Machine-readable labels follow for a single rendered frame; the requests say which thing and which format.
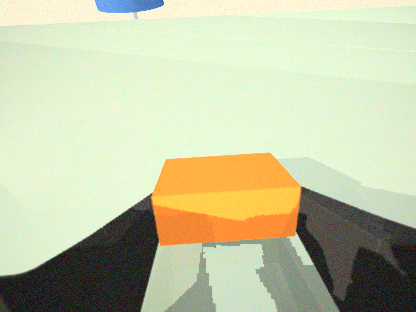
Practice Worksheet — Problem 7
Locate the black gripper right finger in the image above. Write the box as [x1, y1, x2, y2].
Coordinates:
[296, 186, 416, 312]

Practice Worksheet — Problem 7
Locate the orange block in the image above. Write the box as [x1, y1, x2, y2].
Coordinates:
[152, 153, 301, 246]

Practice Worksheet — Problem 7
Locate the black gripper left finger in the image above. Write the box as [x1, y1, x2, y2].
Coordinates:
[0, 193, 159, 312]

